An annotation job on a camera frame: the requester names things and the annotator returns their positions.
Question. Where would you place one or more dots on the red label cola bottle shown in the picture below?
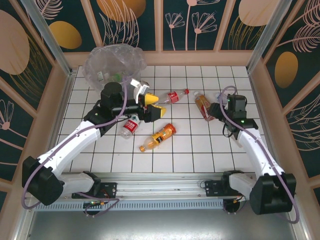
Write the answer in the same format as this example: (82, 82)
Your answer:
(173, 97)

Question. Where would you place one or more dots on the orange juice bottle yellow cap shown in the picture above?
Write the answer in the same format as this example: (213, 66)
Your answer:
(160, 136)

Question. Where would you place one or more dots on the red label water bottle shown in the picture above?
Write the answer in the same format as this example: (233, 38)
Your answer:
(130, 125)

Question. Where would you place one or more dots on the brown tea bottle white cap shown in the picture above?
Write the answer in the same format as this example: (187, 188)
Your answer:
(201, 102)

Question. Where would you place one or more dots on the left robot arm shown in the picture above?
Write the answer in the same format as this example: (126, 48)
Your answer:
(75, 142)

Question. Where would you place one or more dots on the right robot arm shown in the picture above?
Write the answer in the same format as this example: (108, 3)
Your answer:
(252, 147)

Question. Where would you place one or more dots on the clear plastic bin liner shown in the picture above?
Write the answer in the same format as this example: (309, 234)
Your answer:
(138, 58)

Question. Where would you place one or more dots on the grey metal panel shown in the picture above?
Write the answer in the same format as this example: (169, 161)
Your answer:
(160, 227)

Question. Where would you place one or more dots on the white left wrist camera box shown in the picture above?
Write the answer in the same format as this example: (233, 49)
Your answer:
(140, 86)

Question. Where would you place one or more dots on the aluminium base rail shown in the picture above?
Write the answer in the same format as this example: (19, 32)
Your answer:
(160, 186)

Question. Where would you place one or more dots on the aluminium frame post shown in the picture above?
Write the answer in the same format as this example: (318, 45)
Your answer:
(50, 37)
(266, 37)

